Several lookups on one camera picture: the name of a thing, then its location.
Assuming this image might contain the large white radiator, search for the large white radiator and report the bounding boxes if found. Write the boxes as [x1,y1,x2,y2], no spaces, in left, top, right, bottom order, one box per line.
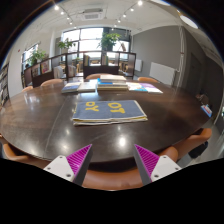
[148,61,178,87]

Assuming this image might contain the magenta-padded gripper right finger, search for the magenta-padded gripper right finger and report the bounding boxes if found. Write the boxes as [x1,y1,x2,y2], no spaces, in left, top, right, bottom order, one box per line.
[133,143,183,187]

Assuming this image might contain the small white radiator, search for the small white radiator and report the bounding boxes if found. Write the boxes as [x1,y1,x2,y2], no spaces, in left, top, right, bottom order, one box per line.
[134,58,143,73]

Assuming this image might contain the white and teal illustrated book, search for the white and teal illustrated book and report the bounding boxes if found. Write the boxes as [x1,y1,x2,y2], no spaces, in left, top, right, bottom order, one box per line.
[126,81,149,93]

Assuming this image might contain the ceiling air conditioner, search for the ceiling air conditioner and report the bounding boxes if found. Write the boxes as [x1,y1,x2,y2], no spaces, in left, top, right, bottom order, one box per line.
[78,8,108,21]

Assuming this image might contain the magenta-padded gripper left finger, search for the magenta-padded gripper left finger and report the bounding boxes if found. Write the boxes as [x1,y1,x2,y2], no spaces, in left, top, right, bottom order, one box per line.
[43,143,94,187]

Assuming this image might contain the orange-brown chair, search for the orange-brown chair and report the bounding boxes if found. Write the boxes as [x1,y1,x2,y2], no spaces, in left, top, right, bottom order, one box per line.
[39,78,64,88]
[173,127,213,161]
[21,85,34,93]
[81,145,180,192]
[85,73,111,80]
[137,76,160,84]
[1,143,51,169]

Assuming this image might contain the grey towel with yellow letters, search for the grey towel with yellow letters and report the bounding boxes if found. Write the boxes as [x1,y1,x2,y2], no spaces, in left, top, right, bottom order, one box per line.
[71,99,149,127]

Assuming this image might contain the thick white book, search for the thick white book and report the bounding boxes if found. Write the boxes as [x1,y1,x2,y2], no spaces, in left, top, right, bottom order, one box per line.
[99,74,128,84]

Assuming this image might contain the small green potted plant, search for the small green potted plant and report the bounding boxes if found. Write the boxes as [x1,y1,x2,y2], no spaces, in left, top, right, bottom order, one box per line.
[28,49,48,66]

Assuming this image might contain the large green potted plant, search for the large green potted plant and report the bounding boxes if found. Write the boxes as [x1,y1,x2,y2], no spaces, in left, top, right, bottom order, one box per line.
[98,32,123,53]

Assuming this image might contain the ceiling spotlights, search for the ceiling spotlights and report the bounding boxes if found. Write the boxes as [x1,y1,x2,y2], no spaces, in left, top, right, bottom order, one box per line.
[53,0,144,26]

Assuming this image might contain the dark open shelf unit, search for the dark open shelf unit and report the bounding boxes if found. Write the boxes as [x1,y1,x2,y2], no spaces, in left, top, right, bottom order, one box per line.
[23,50,138,88]

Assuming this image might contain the medium green potted plant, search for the medium green potted plant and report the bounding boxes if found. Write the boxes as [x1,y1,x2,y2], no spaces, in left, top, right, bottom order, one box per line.
[56,38,76,54]

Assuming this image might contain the dark blue book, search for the dark blue book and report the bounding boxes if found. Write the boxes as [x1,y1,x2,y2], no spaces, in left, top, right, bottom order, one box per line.
[61,82,82,94]

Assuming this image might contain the wall bookshelf with books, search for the wall bookshelf with books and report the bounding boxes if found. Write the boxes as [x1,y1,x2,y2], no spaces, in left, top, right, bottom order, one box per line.
[0,63,10,107]

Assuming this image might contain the purple and white book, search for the purple and white book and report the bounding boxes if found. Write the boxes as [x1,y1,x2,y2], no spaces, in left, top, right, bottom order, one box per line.
[139,82,164,95]

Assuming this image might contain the round flat ceiling lamp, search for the round flat ceiling lamp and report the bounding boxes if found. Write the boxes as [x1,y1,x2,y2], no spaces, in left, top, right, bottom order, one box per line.
[179,14,199,30]

